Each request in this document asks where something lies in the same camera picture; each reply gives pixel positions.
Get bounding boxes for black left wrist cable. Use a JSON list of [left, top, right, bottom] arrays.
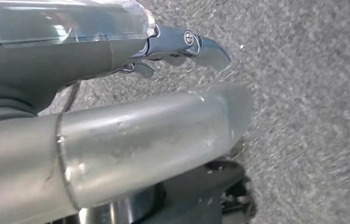
[[62, 81, 81, 113]]

